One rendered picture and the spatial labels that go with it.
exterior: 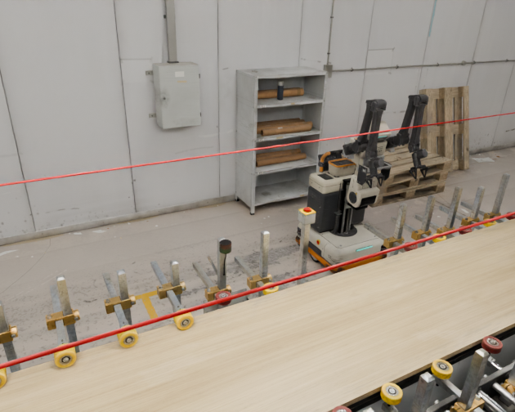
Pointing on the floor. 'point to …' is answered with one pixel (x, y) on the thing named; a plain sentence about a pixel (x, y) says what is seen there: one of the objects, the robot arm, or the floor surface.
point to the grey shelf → (290, 181)
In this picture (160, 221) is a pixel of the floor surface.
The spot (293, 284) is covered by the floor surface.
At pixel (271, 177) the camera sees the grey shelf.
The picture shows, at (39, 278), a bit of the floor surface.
